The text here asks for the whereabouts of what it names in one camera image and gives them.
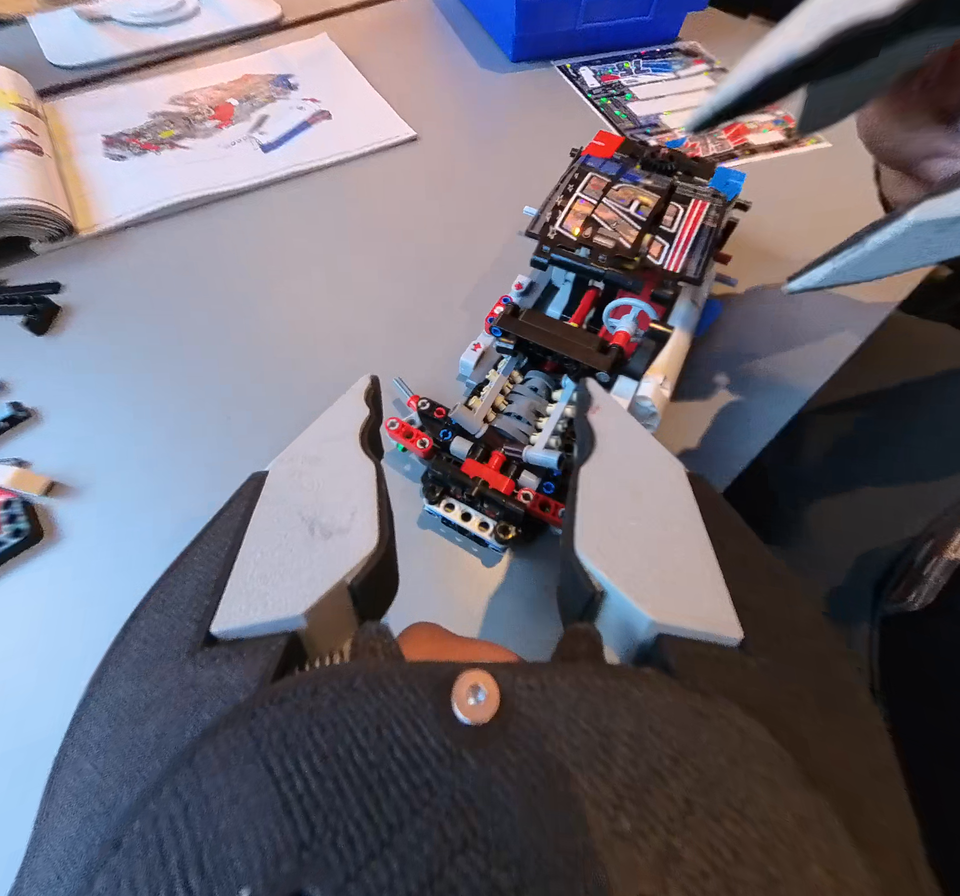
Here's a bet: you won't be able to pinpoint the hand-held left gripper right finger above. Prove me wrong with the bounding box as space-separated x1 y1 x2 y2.
558 377 746 665

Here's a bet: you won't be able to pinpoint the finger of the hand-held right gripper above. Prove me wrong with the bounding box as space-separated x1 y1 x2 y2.
783 191 960 296
686 0 960 136

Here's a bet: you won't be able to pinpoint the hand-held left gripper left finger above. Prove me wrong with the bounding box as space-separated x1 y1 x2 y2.
208 373 400 642

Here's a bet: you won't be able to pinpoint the toy brick car model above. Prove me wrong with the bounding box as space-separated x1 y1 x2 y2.
386 130 755 552

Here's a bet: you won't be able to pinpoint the pile of toy bricks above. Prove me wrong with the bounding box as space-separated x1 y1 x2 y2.
0 280 67 569

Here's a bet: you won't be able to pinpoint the car drawing instruction booklet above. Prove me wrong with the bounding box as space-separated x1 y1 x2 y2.
52 32 417 237

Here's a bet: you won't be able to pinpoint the person's right hand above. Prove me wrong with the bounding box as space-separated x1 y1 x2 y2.
856 56 960 185

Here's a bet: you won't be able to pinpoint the person's grey pants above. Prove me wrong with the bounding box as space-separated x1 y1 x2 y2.
723 259 960 896

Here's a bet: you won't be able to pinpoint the shiny sticker sheet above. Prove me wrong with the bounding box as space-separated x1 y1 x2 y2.
555 41 834 166

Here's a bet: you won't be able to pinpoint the blue plastic bin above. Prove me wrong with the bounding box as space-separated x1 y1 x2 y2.
431 0 732 63

